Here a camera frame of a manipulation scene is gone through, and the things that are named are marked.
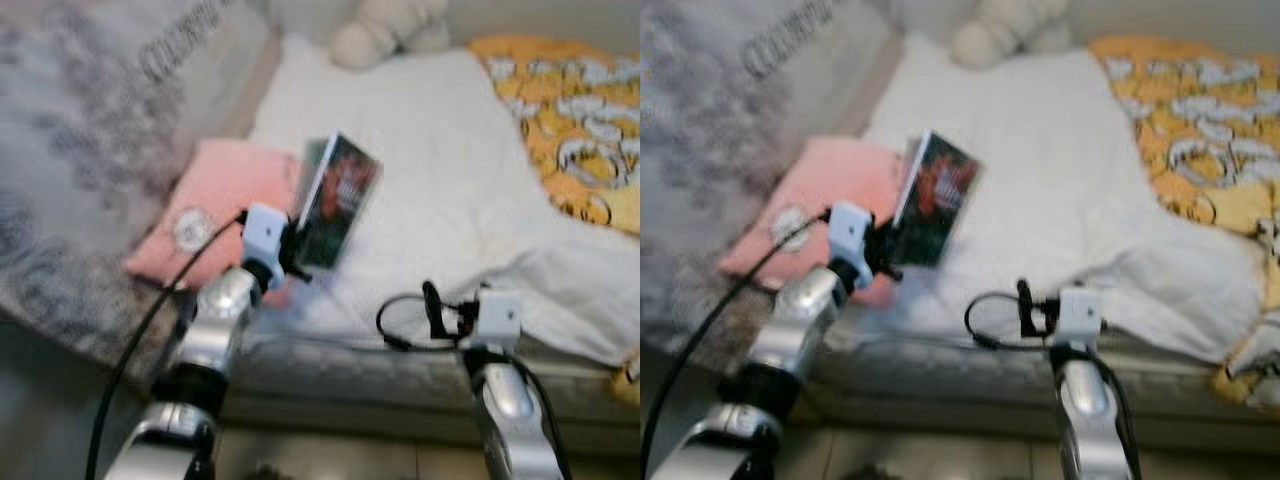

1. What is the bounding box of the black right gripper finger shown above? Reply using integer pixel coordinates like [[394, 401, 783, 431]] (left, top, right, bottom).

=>
[[422, 280, 447, 339], [1015, 278, 1037, 339]]

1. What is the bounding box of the dark red-cover book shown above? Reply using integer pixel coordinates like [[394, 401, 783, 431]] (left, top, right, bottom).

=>
[[893, 130, 983, 269], [295, 130, 384, 271]]

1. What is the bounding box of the pink cartoon pillow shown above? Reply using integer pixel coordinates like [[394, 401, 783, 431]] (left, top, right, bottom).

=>
[[718, 137, 906, 306], [125, 138, 306, 301]]

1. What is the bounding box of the grey quilted mattress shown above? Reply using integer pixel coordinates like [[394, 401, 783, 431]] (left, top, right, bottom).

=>
[[800, 330, 1280, 431], [225, 330, 641, 431]]

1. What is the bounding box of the white quilted mattress pad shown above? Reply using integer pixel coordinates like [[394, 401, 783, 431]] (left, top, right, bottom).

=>
[[240, 35, 641, 366], [850, 35, 1266, 361]]

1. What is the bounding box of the grey ornament printed bed panel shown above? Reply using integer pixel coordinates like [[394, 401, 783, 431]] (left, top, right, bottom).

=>
[[0, 0, 271, 371], [640, 0, 891, 361]]

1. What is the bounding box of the yellow cartoon print blanket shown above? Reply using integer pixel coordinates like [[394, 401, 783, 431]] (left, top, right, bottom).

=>
[[468, 37, 641, 406], [1088, 37, 1280, 411]]

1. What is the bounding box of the cream plush toy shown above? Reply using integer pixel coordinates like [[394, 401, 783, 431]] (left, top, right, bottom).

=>
[[330, 0, 451, 71], [950, 0, 1071, 69]]

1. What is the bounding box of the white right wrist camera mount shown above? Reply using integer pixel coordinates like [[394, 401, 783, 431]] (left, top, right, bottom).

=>
[[475, 290, 523, 349], [1057, 288, 1104, 346]]

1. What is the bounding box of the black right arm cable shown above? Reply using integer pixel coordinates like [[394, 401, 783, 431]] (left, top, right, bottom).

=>
[[377, 293, 476, 351], [965, 292, 1061, 351]]

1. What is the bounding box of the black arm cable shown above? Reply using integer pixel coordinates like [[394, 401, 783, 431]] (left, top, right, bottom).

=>
[[965, 292, 1061, 351], [85, 210, 249, 480], [377, 293, 476, 351], [640, 210, 834, 471]]

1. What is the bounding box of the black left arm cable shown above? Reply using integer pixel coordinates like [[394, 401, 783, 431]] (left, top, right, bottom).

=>
[[640, 210, 834, 471], [85, 210, 249, 480]]

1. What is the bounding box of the beige bed frame rail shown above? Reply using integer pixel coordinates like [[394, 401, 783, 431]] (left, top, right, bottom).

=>
[[850, 35, 906, 141], [215, 35, 291, 146]]

